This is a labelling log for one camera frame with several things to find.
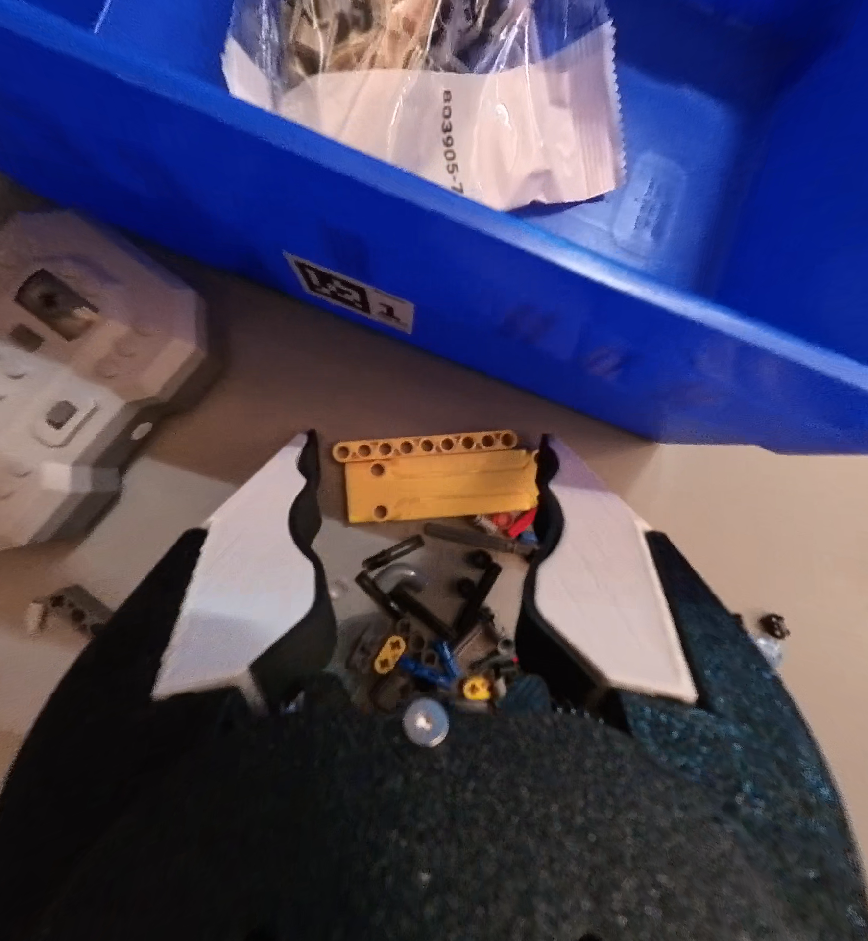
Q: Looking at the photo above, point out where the yellow flat panel piece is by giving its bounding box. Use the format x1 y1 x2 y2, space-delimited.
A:
343 450 539 525

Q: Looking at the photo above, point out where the clear bag of building parts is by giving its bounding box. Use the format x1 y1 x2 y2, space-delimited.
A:
221 0 629 214

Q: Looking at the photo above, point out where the yellow straight beam with holes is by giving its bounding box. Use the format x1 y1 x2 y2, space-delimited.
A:
333 431 517 463

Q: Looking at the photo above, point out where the blue plastic bin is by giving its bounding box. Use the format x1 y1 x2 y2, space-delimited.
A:
0 0 868 463

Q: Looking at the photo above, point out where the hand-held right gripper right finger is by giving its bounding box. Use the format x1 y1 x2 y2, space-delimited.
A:
513 432 701 708

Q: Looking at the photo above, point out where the grey angled beam piece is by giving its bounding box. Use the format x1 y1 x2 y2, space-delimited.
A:
26 586 115 637

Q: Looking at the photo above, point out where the white and grey brick hub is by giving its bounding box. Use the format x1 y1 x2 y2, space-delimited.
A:
0 209 211 561

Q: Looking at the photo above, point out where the pile of small building parts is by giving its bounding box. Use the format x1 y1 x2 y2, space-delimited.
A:
327 513 541 716

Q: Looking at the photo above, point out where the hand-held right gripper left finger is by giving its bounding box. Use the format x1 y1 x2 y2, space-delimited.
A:
151 430 339 714

